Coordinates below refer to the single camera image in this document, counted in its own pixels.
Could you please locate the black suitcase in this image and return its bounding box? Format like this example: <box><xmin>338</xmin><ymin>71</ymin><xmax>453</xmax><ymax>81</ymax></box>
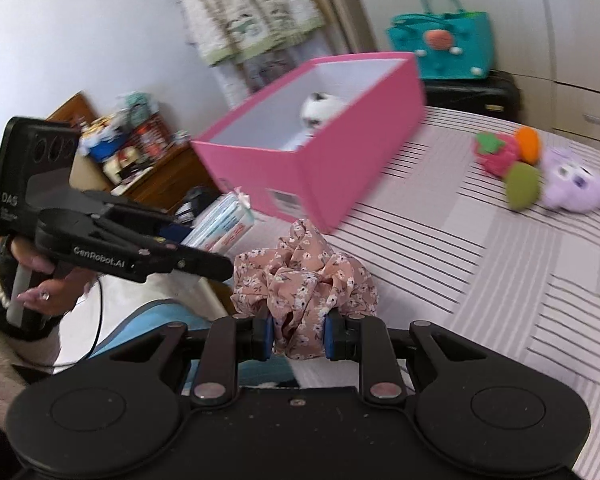
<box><xmin>424</xmin><ymin>70</ymin><xmax>522</xmax><ymax>122</ymax></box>

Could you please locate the white fluffy cardigan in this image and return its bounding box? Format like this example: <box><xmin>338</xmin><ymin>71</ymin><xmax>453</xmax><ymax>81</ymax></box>
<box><xmin>180</xmin><ymin>0</ymin><xmax>325</xmax><ymax>66</ymax></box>

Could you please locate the red strawberry plush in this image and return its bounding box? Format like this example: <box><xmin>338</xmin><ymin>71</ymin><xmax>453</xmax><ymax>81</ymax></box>
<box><xmin>474</xmin><ymin>132</ymin><xmax>520</xmax><ymax>178</ymax></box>

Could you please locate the teal felt tote bag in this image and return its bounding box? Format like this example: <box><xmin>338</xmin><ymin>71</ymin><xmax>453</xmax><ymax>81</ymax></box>
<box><xmin>387</xmin><ymin>0</ymin><xmax>495</xmax><ymax>80</ymax></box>

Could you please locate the person left hand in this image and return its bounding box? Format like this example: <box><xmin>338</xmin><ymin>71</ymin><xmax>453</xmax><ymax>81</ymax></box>
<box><xmin>10</xmin><ymin>237</ymin><xmax>96</xmax><ymax>316</ymax></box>

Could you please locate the green beauty sponge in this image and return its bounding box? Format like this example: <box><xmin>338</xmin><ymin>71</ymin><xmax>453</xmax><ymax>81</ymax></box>
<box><xmin>504</xmin><ymin>162</ymin><xmax>541</xmax><ymax>211</ymax></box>

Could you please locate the white brown plush cat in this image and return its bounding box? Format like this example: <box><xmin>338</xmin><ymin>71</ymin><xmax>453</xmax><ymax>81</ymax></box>
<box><xmin>300</xmin><ymin>92</ymin><xmax>348</xmax><ymax>132</ymax></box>

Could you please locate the orange beauty sponge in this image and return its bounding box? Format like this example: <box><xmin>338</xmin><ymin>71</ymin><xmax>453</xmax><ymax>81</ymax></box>
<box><xmin>514</xmin><ymin>126</ymin><xmax>542</xmax><ymax>166</ymax></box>

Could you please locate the grey wardrobe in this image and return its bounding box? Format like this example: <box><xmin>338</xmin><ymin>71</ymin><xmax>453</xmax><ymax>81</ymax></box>
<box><xmin>361</xmin><ymin>0</ymin><xmax>600</xmax><ymax>150</ymax></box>

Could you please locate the purple plush toy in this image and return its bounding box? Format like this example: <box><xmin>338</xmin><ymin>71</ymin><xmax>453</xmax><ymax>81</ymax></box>
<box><xmin>541</xmin><ymin>148</ymin><xmax>600</xmax><ymax>214</ymax></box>

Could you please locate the wooden side cabinet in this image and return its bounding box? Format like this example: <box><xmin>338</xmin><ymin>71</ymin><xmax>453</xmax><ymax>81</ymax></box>
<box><xmin>47</xmin><ymin>92</ymin><xmax>220</xmax><ymax>212</ymax></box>

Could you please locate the pink storage box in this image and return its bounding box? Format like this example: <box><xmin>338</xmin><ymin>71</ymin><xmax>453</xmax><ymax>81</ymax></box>
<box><xmin>193</xmin><ymin>52</ymin><xmax>426</xmax><ymax>233</ymax></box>

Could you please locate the white tissue pack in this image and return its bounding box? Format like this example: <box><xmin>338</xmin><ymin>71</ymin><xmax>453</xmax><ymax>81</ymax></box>
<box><xmin>181</xmin><ymin>188</ymin><xmax>254</xmax><ymax>255</ymax></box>

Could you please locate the pink floral scrunchie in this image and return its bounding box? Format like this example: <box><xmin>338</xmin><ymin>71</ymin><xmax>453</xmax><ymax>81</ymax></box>
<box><xmin>232</xmin><ymin>220</ymin><xmax>379</xmax><ymax>360</ymax></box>

